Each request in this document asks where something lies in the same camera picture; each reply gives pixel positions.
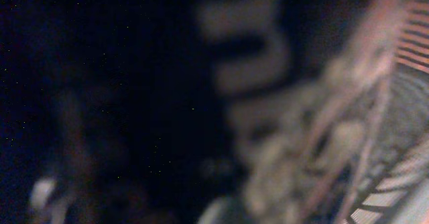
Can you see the blue carton box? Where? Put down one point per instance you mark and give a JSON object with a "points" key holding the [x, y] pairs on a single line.
{"points": [[144, 111]]}

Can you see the grey plastic shopping basket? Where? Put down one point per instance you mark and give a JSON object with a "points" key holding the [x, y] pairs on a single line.
{"points": [[386, 58]]}

